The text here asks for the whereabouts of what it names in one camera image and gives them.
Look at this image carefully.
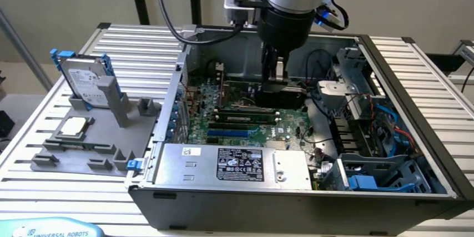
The aluminium profile frame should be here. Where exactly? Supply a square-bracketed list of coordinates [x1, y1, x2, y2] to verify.
[446, 39, 474, 82]

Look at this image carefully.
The red wire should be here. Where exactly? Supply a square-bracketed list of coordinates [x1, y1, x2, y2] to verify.
[394, 127, 418, 158]

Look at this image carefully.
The green RAM stick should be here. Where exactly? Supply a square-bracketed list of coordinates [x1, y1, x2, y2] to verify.
[59, 142, 112, 149]

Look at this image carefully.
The grey disk bay cage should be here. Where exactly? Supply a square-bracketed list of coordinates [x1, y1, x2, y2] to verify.
[321, 152, 435, 194]

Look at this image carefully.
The grey metal drive cage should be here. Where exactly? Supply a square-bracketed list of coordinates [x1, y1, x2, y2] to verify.
[331, 47, 375, 97]

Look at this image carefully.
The black open PC case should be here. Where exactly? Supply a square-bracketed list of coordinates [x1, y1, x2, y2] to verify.
[127, 26, 474, 231]

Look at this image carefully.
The small black box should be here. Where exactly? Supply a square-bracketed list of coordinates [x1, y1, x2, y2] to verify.
[0, 110, 16, 138]

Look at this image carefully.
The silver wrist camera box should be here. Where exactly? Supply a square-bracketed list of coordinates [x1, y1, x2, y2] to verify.
[222, 0, 268, 28]

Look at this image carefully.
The grey parts rack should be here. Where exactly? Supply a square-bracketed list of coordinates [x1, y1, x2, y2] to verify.
[31, 75, 164, 177]

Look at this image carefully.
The silver power supply unit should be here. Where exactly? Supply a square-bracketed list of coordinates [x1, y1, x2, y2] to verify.
[152, 143, 315, 191]

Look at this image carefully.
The silver CPU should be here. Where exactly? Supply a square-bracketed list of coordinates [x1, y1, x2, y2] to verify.
[60, 117, 91, 135]

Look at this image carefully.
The green motherboard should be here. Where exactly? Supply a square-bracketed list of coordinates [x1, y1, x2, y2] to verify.
[184, 77, 341, 171]

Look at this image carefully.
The teal Universal Robots base cap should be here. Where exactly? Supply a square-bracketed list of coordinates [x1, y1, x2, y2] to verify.
[0, 216, 106, 237]

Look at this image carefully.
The blue expansion slot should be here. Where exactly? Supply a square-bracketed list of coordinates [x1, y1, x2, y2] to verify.
[206, 128, 250, 138]

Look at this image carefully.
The small green expansion card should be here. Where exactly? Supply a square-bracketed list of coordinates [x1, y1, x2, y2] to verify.
[214, 60, 228, 110]

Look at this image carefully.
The hard disk in blue bracket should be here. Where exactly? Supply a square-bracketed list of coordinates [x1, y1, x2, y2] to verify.
[49, 49, 124, 110]

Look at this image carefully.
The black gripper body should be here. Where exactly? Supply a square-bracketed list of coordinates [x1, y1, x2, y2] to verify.
[256, 7, 317, 54]

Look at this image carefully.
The grey metal pole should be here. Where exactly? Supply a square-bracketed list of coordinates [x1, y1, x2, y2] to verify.
[0, 8, 53, 91]

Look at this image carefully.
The thick black cable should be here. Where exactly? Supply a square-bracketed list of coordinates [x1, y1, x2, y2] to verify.
[155, 0, 246, 45]

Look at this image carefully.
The blue lit sensor box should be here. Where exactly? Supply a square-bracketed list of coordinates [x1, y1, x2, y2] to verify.
[314, 3, 345, 33]

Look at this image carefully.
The blue case latch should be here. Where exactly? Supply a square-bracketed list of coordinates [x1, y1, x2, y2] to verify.
[126, 158, 144, 172]

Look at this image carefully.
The RAM stick with white label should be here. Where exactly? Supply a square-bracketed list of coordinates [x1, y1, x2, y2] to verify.
[215, 111, 278, 124]

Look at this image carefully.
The blue data wire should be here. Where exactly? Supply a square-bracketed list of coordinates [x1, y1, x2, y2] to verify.
[373, 103, 413, 149]

